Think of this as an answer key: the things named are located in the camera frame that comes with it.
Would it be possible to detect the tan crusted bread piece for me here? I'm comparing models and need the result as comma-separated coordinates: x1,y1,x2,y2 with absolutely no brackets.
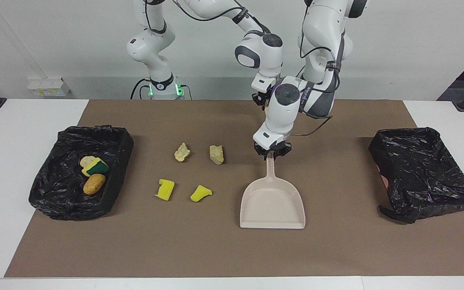
209,145,225,166

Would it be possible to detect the beige plastic dustpan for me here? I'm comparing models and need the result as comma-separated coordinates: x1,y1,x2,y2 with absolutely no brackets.
240,155,306,230

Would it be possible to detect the yellow sponge piece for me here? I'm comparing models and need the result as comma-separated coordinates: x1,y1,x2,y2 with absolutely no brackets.
190,184,213,203
81,158,110,177
155,179,175,201

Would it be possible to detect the pale bread piece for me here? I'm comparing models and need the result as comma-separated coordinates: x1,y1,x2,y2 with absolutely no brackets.
174,142,191,162

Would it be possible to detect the brown bread roll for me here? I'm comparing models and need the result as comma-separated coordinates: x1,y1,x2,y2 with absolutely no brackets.
83,174,107,196

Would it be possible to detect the bin lined with black bag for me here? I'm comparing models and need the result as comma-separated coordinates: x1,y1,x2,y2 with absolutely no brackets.
29,125,135,221
368,127,464,224

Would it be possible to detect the brown table mat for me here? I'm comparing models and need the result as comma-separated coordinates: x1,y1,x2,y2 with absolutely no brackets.
4,99,464,278

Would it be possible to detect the black power cable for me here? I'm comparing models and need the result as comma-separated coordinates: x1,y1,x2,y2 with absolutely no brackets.
130,79,152,100

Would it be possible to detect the white wall socket strip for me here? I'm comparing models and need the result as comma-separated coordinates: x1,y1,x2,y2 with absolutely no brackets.
27,78,70,97

